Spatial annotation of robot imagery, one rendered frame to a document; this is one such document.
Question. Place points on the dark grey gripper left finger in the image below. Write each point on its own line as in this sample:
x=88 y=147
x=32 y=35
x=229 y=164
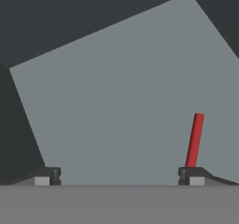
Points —
x=46 y=175

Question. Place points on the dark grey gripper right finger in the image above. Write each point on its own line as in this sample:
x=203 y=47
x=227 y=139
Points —
x=193 y=175

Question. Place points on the red straw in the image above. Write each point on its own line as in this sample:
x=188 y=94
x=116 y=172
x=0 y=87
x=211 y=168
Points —
x=195 y=140

